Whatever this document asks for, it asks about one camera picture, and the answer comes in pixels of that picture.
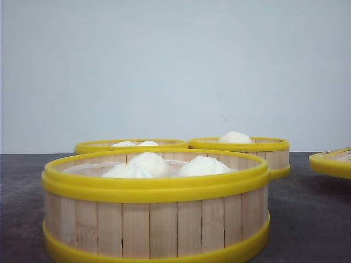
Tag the bamboo steamer lid yellow rim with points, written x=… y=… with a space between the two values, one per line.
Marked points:
x=334 y=163

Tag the front bamboo steamer basket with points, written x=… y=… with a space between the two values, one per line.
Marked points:
x=212 y=218

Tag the white bun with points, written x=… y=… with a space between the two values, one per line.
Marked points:
x=148 y=143
x=153 y=163
x=235 y=137
x=124 y=144
x=201 y=166
x=127 y=171

